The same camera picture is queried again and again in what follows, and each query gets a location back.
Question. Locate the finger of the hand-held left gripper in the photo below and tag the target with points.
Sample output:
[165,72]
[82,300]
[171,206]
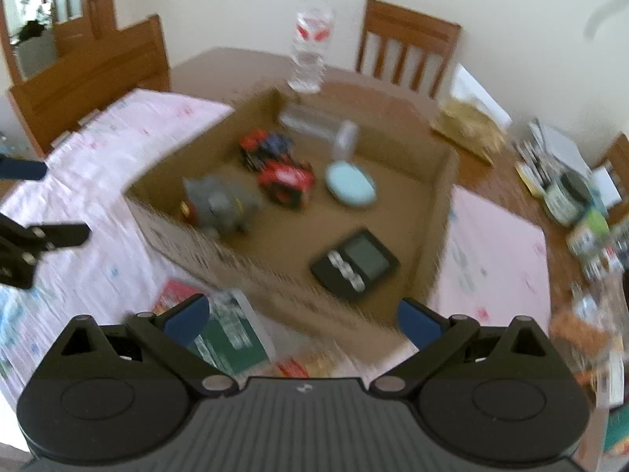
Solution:
[59,235]
[22,168]

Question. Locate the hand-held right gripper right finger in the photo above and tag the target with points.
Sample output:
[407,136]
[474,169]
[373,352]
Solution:
[417,322]

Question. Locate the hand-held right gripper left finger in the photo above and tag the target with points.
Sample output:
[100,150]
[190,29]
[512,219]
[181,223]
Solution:
[189,319]

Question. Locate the white medical cotton pack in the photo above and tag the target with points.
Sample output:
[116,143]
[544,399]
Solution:
[236,339]

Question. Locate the black digital timer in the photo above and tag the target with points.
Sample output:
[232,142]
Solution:
[358,260]

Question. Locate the grey elephant toy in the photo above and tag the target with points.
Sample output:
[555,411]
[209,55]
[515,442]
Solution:
[218,204]

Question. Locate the cardboard box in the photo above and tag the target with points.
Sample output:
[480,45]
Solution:
[295,236]

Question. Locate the light blue oval case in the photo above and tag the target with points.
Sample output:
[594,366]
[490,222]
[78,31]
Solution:
[351,184]

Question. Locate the red toy train block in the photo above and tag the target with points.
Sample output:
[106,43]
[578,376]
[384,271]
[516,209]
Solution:
[285,182]

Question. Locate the blue black toy cube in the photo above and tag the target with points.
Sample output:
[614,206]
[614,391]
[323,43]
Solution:
[268,150]

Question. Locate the clear plastic cup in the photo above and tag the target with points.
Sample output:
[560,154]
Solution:
[314,125]

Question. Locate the pink floral tablecloth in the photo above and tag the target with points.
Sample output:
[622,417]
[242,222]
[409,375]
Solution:
[98,182]

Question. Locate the wooden chair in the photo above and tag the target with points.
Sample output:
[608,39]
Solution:
[616,157]
[93,83]
[408,44]

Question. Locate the orange snack packets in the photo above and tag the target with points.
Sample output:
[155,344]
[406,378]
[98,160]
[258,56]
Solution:
[577,334]

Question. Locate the wooden door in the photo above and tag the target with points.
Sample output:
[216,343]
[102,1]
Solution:
[93,5]

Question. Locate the green-lid small bottle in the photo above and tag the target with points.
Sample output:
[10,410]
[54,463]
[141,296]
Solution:
[589,233]

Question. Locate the orange white small box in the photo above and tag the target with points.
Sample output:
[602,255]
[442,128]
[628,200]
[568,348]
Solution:
[604,378]

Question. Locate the yellow bag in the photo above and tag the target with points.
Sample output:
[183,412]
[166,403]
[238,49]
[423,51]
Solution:
[469,130]

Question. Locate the stack of papers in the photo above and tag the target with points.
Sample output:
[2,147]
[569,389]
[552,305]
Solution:
[560,145]

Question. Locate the white envelope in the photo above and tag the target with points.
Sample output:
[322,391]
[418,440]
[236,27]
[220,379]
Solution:
[605,186]

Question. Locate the clear plastic water bottle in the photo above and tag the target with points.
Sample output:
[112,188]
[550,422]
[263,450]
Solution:
[309,44]

